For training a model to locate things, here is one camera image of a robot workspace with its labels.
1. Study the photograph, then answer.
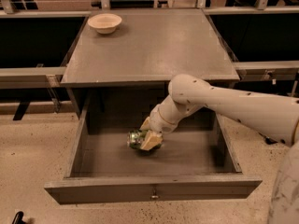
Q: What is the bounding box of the crushed green soda can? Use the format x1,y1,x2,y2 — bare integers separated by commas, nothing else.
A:
127,130,148,150

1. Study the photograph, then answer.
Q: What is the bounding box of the beige shallow bowl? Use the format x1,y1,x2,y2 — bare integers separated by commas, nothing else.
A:
88,13,122,35

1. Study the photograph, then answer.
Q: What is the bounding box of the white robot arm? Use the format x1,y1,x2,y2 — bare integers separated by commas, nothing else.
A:
141,74,299,224

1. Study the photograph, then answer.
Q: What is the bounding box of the open grey top drawer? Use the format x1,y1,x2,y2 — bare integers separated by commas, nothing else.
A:
45,90,262,204

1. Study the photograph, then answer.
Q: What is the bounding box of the grey cabinet with top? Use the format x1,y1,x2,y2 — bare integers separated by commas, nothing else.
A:
62,9,239,114

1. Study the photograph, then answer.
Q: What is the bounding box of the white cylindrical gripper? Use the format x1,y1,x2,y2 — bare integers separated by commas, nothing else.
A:
140,109,178,151

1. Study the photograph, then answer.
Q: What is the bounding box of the black object at floor corner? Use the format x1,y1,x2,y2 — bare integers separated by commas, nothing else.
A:
12,211,27,224

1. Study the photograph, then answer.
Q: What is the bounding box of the small metal drawer knob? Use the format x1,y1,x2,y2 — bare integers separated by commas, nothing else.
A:
150,189,160,200

